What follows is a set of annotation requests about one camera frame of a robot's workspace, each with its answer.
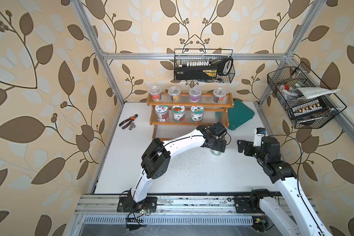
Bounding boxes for grass label seed jar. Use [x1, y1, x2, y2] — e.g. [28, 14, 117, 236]
[210, 150, 223, 156]

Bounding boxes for carrot label seed jar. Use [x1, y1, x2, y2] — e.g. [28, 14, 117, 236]
[190, 106, 204, 123]

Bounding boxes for clear seed jar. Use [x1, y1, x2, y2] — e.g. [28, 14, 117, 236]
[213, 88, 226, 103]
[168, 87, 181, 102]
[189, 88, 202, 103]
[149, 86, 162, 102]

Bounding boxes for tomato label seed jar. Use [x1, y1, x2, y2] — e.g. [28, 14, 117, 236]
[172, 105, 185, 122]

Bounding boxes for wooden two-tier shelf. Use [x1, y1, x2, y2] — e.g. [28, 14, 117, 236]
[147, 92, 234, 141]

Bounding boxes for flower label seed jar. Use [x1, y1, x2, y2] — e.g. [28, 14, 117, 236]
[154, 105, 169, 122]

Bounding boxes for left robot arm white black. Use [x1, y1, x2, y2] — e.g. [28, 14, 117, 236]
[127, 122, 228, 207]

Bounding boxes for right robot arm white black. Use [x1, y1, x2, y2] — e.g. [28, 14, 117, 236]
[237, 135, 331, 236]

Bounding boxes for green plastic tool case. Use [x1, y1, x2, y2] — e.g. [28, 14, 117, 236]
[228, 100, 255, 130]

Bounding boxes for paint tube set box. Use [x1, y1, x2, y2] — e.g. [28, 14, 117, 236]
[291, 99, 328, 118]

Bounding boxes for black yellow tool in basket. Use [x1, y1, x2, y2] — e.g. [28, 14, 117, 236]
[174, 57, 235, 83]

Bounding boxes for white paper in basket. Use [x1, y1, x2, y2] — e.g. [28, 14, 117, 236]
[292, 87, 341, 99]

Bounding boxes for orange black pliers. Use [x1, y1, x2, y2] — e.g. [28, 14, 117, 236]
[119, 114, 138, 129]

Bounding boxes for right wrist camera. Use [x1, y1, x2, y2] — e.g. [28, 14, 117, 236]
[253, 127, 266, 147]

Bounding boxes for right black wire basket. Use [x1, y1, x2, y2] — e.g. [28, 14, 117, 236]
[267, 62, 347, 129]

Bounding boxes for black wire basket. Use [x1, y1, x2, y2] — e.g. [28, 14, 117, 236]
[174, 48, 235, 84]
[267, 62, 347, 129]

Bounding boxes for back black wire basket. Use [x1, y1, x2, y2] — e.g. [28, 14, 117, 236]
[174, 48, 235, 84]

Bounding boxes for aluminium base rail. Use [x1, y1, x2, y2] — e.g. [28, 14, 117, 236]
[75, 192, 264, 216]

